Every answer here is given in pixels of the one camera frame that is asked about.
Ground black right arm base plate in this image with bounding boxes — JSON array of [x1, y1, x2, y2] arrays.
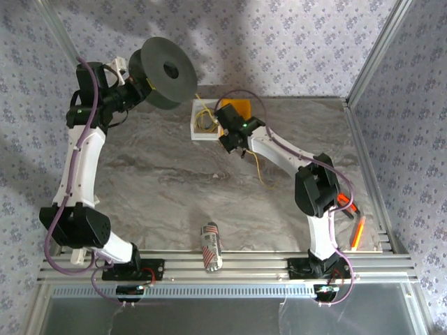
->
[[286, 257, 352, 280]]

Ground aluminium front rail frame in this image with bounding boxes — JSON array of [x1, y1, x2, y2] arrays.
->
[[36, 253, 418, 283]]

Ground orange handled pliers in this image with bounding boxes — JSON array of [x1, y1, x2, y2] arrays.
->
[[335, 193, 362, 220]]

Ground aluminium right frame post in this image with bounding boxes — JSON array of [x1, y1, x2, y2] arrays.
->
[[346, 0, 415, 107]]

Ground printed can with flag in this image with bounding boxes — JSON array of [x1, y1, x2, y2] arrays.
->
[[199, 221, 224, 272]]

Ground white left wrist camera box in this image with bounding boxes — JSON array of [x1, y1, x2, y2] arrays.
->
[[103, 58, 127, 87]]

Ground black cable spool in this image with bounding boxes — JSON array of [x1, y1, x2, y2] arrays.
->
[[128, 36, 198, 111]]

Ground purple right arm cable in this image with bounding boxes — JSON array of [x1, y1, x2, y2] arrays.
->
[[213, 89, 356, 308]]

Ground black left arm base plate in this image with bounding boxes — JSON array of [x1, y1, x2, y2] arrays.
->
[[101, 258, 166, 281]]

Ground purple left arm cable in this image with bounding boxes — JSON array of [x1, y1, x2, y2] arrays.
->
[[44, 57, 140, 308]]

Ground grey slotted cable duct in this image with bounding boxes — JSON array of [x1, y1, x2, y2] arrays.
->
[[50, 283, 317, 300]]

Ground aluminium left frame post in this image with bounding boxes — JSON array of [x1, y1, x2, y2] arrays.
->
[[34, 0, 91, 81]]

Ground aluminium frame post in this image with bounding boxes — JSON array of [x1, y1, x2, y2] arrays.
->
[[34, 0, 91, 81], [346, 0, 415, 107]]

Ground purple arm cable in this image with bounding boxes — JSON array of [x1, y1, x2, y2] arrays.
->
[[213, 89, 356, 308], [44, 57, 140, 308]]

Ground white plastic bin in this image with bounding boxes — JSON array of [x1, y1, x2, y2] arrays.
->
[[191, 98, 222, 142]]

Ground white plastic bracket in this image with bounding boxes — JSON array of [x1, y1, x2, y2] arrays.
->
[[71, 246, 88, 265]]

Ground yellow plastic bin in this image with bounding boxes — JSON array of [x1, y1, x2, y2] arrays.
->
[[218, 99, 253, 140]]

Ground thin yellow cable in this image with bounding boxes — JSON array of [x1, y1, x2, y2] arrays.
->
[[145, 78, 277, 191]]

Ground orange pencil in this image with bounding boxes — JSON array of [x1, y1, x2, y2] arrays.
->
[[351, 215, 367, 251]]

